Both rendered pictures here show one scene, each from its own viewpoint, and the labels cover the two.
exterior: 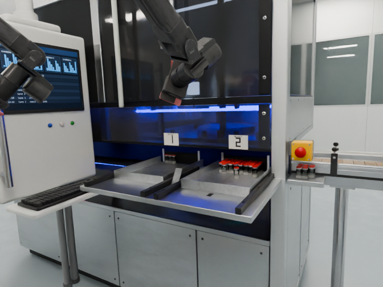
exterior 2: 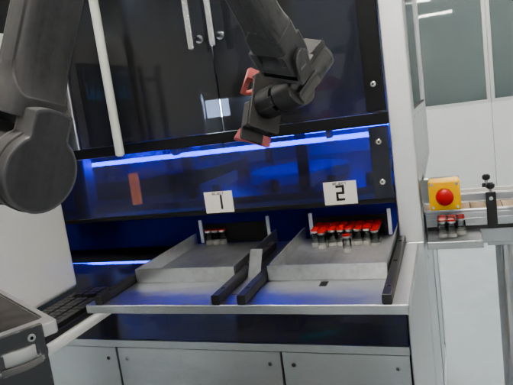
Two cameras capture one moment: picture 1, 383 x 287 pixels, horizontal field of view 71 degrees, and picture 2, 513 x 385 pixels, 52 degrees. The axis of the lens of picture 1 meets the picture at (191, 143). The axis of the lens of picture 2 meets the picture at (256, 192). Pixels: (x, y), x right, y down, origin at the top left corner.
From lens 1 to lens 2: 28 cm
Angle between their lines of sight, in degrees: 9
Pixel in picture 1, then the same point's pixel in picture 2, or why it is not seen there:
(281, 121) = (408, 150)
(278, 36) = (388, 18)
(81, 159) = (50, 260)
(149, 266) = not seen: outside the picture
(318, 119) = not seen: hidden behind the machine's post
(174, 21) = (282, 25)
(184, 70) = (288, 95)
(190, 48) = (301, 61)
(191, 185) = (287, 273)
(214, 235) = (314, 355)
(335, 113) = (441, 120)
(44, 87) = not seen: hidden behind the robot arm
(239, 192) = (369, 272)
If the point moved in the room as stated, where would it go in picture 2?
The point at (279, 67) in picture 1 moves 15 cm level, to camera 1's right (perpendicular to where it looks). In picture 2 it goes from (395, 66) to (453, 59)
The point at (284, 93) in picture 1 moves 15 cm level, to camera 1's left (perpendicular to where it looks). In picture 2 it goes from (408, 107) to (348, 115)
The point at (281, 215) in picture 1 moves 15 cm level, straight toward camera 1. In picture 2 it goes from (424, 301) to (436, 326)
